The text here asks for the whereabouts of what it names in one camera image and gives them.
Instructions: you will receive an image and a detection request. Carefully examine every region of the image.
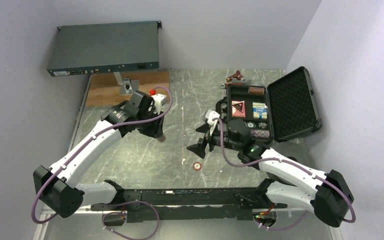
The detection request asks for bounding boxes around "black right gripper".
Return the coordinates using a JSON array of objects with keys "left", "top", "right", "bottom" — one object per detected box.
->
[{"left": 187, "top": 122, "right": 242, "bottom": 159}]

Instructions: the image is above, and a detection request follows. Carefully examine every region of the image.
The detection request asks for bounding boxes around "single red poker chip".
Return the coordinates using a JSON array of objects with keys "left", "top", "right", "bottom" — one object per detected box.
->
[{"left": 192, "top": 161, "right": 202, "bottom": 171}]

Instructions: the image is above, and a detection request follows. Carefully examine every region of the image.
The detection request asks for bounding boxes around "red black triangle button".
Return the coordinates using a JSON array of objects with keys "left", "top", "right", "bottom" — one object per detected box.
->
[{"left": 231, "top": 101, "right": 245, "bottom": 113}]

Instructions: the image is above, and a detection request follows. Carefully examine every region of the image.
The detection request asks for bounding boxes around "red playing card deck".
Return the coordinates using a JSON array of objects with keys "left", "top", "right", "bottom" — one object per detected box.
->
[{"left": 231, "top": 100, "right": 246, "bottom": 118}]

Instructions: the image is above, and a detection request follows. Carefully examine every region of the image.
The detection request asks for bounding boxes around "clear round plastic disc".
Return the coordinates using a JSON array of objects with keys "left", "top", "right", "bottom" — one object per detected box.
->
[{"left": 253, "top": 107, "right": 268, "bottom": 119}]

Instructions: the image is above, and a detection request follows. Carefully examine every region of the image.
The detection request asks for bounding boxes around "poker chip roll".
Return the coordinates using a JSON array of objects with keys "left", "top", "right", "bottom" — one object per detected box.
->
[{"left": 247, "top": 86, "right": 266, "bottom": 96}]

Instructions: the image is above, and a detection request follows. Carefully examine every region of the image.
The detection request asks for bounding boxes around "black poker set case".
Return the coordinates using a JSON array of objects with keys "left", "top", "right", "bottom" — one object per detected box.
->
[{"left": 215, "top": 66, "right": 323, "bottom": 144}]

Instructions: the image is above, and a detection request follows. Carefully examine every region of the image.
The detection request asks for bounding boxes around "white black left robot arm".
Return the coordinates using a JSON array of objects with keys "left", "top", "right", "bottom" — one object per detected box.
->
[{"left": 31, "top": 90, "right": 172, "bottom": 224}]

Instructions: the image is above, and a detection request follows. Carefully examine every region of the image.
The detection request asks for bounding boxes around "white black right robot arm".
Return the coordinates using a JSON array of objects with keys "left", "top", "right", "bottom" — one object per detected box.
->
[{"left": 187, "top": 117, "right": 357, "bottom": 228}]

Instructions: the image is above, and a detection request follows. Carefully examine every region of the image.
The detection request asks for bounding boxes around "poker chips row in case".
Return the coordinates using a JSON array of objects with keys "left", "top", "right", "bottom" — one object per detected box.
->
[{"left": 250, "top": 129, "right": 271, "bottom": 139}]

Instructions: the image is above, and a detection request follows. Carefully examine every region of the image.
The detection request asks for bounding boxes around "blue orange chip stack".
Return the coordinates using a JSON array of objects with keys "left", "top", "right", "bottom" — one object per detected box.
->
[{"left": 258, "top": 122, "right": 268, "bottom": 129}]

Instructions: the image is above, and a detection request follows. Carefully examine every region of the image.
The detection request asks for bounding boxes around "brown wooden board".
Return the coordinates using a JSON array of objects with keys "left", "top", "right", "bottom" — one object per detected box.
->
[{"left": 85, "top": 70, "right": 170, "bottom": 107}]

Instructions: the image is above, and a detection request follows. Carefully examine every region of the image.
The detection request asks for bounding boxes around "blue playing card deck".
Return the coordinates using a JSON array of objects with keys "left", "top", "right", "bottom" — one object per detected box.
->
[{"left": 252, "top": 102, "right": 268, "bottom": 119}]

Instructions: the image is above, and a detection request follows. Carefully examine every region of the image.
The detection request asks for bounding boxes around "dark green rack unit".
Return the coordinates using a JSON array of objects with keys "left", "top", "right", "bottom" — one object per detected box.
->
[{"left": 46, "top": 20, "right": 163, "bottom": 77}]

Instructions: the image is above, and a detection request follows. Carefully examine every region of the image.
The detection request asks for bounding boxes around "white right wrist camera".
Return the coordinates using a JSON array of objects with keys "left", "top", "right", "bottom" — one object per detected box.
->
[{"left": 205, "top": 109, "right": 220, "bottom": 136}]

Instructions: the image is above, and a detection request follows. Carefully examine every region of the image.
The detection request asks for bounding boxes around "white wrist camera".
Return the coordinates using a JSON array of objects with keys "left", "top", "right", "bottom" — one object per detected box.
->
[
  {"left": 149, "top": 88, "right": 168, "bottom": 114},
  {"left": 205, "top": 109, "right": 220, "bottom": 136}
]

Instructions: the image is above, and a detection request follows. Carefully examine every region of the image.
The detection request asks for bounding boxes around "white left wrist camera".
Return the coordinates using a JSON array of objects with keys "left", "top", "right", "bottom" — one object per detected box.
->
[{"left": 149, "top": 88, "right": 168, "bottom": 114}]

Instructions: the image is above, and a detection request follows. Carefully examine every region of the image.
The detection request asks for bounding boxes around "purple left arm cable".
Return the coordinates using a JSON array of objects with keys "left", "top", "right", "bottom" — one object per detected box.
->
[{"left": 30, "top": 86, "right": 174, "bottom": 240}]

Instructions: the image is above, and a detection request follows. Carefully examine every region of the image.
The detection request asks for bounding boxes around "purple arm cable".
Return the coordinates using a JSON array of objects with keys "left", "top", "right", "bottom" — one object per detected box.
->
[
  {"left": 30, "top": 86, "right": 174, "bottom": 240},
  {"left": 215, "top": 116, "right": 357, "bottom": 232}
]

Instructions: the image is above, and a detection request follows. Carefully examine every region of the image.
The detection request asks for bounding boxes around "silver metal stand bracket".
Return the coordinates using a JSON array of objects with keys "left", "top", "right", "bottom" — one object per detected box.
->
[{"left": 113, "top": 72, "right": 139, "bottom": 95}]

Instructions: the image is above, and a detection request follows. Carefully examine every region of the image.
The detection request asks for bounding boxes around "black aluminium mounting rail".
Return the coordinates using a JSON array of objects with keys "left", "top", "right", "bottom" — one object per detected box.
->
[{"left": 41, "top": 187, "right": 334, "bottom": 223}]

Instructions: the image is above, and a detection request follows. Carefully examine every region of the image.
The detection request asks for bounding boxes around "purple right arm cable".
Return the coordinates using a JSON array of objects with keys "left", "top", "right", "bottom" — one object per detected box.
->
[{"left": 215, "top": 116, "right": 357, "bottom": 232}]

